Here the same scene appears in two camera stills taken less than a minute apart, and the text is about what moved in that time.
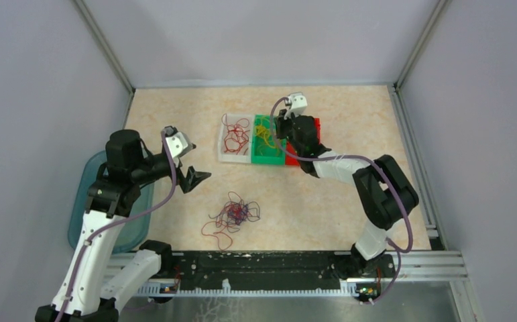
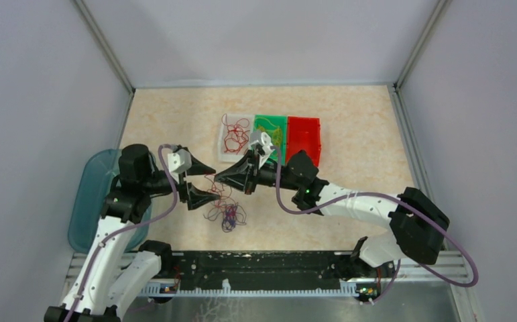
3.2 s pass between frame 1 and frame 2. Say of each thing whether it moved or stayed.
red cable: stayed
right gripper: moved
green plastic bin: stayed
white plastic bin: stayed
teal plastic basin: stayed
